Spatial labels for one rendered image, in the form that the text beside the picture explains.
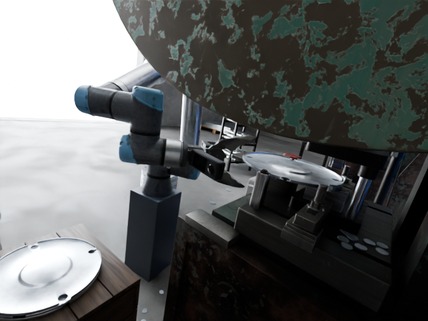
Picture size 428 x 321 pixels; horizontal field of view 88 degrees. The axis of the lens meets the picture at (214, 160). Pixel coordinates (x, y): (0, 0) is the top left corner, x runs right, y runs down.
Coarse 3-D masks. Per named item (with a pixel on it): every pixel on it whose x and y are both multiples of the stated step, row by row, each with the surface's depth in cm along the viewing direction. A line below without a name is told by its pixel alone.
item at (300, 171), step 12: (252, 156) 73; (264, 156) 76; (276, 156) 79; (288, 156) 80; (264, 168) 61; (276, 168) 63; (288, 168) 63; (300, 168) 65; (312, 168) 71; (324, 168) 72; (288, 180) 54; (300, 180) 56; (312, 180) 58; (324, 180) 60
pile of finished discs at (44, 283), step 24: (48, 240) 77; (72, 240) 80; (0, 264) 65; (24, 264) 67; (48, 264) 67; (72, 264) 69; (96, 264) 71; (0, 288) 58; (24, 288) 60; (48, 288) 61; (72, 288) 62; (0, 312) 52; (24, 312) 54; (48, 312) 56
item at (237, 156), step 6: (234, 156) 70; (240, 156) 70; (270, 180) 66; (276, 180) 64; (282, 180) 63; (270, 186) 66; (276, 186) 65; (282, 186) 63; (288, 186) 63; (294, 186) 67; (276, 192) 65; (282, 192) 64; (288, 192) 64
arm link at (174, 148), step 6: (168, 144) 56; (174, 144) 57; (180, 144) 57; (168, 150) 56; (174, 150) 56; (180, 150) 57; (168, 156) 56; (174, 156) 56; (180, 156) 57; (168, 162) 57; (174, 162) 57; (180, 162) 58; (168, 168) 60
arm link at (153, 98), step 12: (120, 96) 53; (132, 96) 52; (144, 96) 51; (156, 96) 52; (120, 108) 52; (132, 108) 52; (144, 108) 51; (156, 108) 52; (120, 120) 55; (132, 120) 53; (144, 120) 52; (156, 120) 54; (132, 132) 53; (144, 132) 53; (156, 132) 55
